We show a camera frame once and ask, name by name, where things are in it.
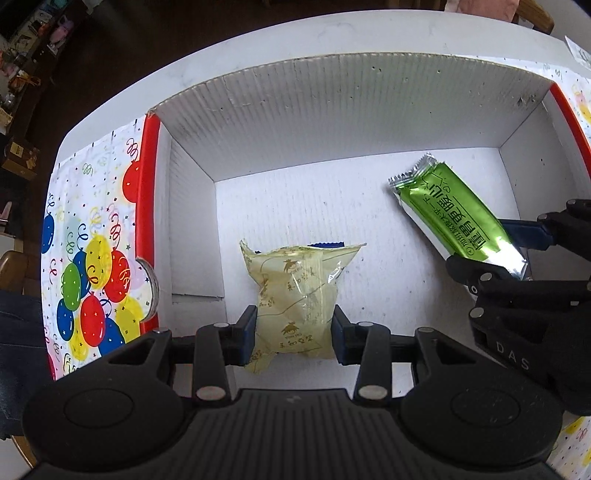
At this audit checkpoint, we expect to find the cream pastry packet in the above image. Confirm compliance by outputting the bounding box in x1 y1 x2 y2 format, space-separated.
239 241 364 374

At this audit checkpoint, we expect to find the green snack bar wrapper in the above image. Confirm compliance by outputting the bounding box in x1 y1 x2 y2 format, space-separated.
389 154 528 280

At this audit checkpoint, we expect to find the white blue milk snack packet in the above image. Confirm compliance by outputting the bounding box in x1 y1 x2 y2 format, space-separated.
307 242 345 249

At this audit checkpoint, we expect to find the balloon birthday tablecloth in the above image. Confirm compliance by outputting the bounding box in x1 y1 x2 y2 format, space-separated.
41 115 159 379

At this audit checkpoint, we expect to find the dark blue chair cushion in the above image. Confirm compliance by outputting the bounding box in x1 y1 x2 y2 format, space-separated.
0 290 53 440

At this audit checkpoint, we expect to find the red cardboard box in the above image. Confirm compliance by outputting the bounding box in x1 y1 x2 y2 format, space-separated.
133 52 591 402

